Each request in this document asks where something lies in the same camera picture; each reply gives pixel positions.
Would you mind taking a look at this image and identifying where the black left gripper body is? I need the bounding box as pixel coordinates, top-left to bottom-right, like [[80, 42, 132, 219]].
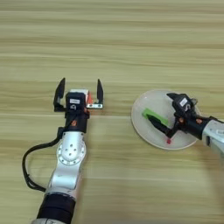
[[53, 103, 104, 134]]

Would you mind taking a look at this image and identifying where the green rectangular block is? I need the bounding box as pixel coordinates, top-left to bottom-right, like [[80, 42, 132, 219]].
[[142, 108, 170, 127]]

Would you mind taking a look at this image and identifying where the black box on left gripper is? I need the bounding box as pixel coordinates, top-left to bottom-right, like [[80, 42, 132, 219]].
[[65, 91, 88, 114]]

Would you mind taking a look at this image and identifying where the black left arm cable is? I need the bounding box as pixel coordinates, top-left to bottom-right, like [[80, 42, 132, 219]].
[[22, 116, 69, 193]]

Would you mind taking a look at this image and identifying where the round white plate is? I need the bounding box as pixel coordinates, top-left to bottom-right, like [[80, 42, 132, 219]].
[[130, 88, 203, 151]]

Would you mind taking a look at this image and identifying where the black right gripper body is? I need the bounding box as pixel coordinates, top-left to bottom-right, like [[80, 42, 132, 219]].
[[171, 108, 212, 140]]

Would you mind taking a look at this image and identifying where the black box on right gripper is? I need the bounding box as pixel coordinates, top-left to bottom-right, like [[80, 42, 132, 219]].
[[172, 94, 194, 114]]

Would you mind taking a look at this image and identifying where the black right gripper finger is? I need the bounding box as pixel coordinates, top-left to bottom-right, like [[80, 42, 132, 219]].
[[166, 92, 182, 102], [145, 113, 178, 139]]

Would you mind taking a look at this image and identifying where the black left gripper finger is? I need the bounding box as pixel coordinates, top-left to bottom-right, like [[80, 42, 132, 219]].
[[96, 78, 105, 105], [52, 77, 67, 107]]

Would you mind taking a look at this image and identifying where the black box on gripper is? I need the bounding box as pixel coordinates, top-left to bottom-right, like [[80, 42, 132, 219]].
[[65, 91, 88, 114], [172, 94, 194, 114]]

